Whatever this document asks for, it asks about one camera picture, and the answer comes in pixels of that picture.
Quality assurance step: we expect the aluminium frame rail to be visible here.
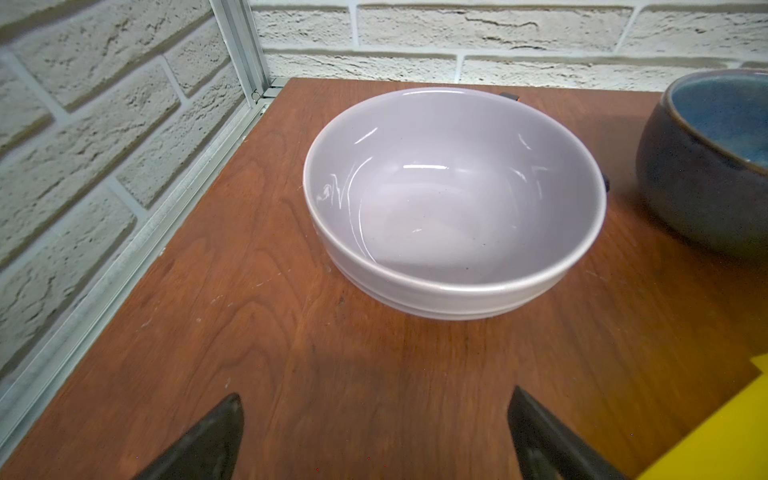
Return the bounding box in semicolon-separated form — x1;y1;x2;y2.
1;1;271;459

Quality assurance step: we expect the dark blue glazed bowl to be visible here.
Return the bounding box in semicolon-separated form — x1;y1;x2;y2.
636;69;767;261

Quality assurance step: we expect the lavender ceramic bowl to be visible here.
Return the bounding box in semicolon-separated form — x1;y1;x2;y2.
302;87;607;321

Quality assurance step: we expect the yellow plastic bin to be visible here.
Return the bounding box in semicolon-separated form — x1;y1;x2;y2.
640;355;767;479

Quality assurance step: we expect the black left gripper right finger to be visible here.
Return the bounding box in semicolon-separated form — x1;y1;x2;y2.
507;386;625;479

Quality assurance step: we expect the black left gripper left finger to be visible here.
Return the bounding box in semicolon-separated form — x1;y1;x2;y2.
134;393;244;480

